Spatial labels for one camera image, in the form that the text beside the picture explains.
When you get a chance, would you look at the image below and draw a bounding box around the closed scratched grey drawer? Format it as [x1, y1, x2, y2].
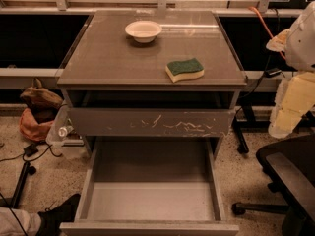
[69, 108, 234, 137]

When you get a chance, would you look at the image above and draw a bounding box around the green and yellow sponge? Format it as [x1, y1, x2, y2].
[165, 58, 205, 83]

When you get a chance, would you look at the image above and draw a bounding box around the open grey lower drawer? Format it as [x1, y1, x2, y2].
[61, 138, 239, 236]

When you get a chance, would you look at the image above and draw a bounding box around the white bowl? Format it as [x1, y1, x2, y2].
[125, 21, 162, 43]

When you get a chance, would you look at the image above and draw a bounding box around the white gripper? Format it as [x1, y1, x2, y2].
[266, 2, 315, 139]

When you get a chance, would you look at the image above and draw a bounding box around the brown cloth bag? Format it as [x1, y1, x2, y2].
[20, 78, 63, 123]

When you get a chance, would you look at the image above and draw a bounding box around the orange cloth bag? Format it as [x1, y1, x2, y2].
[19, 108, 53, 142]

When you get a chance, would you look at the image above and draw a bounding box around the orange cable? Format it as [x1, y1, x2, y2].
[248, 5, 287, 61]

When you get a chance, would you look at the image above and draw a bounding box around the black table frame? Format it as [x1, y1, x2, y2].
[231, 98, 315, 154]

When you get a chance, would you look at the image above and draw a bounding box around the black power adapter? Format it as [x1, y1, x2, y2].
[264, 68, 282, 78]

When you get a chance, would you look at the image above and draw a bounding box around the black shoe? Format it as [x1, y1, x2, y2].
[36, 194, 81, 236]

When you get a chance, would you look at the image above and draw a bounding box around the black office chair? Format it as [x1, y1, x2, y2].
[231, 135, 315, 236]

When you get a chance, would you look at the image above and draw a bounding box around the black stand leg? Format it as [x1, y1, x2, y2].
[10, 161, 36, 208]

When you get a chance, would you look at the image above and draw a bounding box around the grey drawer cabinet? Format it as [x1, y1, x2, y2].
[58, 11, 246, 150]

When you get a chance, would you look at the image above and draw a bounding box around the white trouser leg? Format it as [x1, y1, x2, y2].
[0, 207, 41, 236]

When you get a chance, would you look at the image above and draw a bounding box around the black floor adapter with cable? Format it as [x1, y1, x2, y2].
[0, 144, 62, 162]

